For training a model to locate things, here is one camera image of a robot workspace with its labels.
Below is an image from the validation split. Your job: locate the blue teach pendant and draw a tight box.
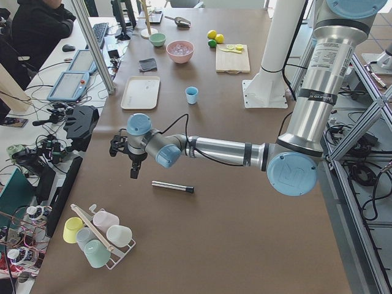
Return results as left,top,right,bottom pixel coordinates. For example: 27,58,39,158
68,50,97,74
47,71,90,102

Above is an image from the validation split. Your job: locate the pink cup on rack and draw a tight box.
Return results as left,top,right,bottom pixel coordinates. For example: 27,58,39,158
92,210,119,233

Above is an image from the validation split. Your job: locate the aluminium frame post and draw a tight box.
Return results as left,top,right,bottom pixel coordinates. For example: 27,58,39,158
71,0,115,94

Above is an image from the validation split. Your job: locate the blue teach pendant far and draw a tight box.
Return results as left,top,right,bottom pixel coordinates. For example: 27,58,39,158
68,50,97,74

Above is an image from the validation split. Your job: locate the green bowl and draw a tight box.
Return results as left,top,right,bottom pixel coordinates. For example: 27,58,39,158
149,32,166,47

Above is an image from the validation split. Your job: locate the blue teach pendant near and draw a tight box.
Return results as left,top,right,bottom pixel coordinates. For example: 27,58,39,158
47,71,90,102

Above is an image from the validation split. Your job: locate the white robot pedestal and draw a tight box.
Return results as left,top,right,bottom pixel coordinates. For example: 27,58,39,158
243,0,307,108

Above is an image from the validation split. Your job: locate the cream rabbit tray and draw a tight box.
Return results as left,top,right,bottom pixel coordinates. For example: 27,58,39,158
121,76,160,110

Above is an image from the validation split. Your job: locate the grey cup on rack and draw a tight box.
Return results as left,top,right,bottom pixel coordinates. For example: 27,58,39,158
76,227,92,251

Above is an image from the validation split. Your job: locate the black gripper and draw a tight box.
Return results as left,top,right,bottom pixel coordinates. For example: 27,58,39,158
128,153,148,179

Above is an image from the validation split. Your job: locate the pink bowl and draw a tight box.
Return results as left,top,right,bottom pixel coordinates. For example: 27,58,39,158
166,40,194,64

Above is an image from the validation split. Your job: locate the wooden glass stand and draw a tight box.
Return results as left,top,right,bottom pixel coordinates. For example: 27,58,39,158
138,0,158,39

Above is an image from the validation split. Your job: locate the light blue plastic cup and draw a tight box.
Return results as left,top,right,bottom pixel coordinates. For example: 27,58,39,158
185,86,198,105

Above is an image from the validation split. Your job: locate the yellow lemon near lime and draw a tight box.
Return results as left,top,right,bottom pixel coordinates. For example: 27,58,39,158
214,34,225,44

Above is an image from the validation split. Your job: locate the white cup rack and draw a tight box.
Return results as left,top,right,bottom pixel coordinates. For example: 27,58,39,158
70,204,137,270

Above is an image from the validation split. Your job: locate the yellow lemon outer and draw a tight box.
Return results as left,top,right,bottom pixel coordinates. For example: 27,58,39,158
207,29,217,39

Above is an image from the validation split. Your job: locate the grey folded cloth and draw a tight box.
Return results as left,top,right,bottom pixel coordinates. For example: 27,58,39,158
138,58,157,72

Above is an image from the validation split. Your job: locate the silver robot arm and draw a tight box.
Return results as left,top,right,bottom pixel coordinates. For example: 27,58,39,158
125,1,385,196

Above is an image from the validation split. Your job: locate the green lime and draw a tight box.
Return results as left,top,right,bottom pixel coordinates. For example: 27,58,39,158
208,39,217,48

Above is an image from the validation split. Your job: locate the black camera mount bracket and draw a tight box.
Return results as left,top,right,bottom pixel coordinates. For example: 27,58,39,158
109,128,129,157

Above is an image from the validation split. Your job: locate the person in black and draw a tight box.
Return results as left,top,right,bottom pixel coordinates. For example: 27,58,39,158
11,0,76,69

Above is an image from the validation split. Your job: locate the wooden cutting board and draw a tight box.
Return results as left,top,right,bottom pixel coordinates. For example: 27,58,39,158
216,44,251,74

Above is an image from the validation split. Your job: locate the metal ice scoop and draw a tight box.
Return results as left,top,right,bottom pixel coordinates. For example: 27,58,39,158
165,15,191,28

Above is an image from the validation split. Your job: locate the white cup on rack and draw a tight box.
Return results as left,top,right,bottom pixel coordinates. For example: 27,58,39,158
106,225,132,247

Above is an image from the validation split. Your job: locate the black keyboard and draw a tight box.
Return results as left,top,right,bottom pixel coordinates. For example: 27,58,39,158
92,22,109,49

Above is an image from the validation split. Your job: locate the black computer mouse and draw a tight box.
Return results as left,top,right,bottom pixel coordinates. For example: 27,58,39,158
62,44,75,52

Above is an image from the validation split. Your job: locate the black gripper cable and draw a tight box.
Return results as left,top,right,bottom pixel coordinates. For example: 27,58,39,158
159,111,295,167

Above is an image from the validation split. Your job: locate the yellow cup on rack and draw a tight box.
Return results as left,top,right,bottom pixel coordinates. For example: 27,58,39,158
62,217,84,244

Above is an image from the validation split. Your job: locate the pile of clear ice cubes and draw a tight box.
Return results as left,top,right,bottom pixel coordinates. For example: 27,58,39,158
168,43,192,56

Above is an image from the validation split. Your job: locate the yellow plastic knife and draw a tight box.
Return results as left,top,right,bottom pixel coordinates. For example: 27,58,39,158
219,48,242,54

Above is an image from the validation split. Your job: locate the green cup on rack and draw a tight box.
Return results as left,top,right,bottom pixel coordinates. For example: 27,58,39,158
83,239,111,268

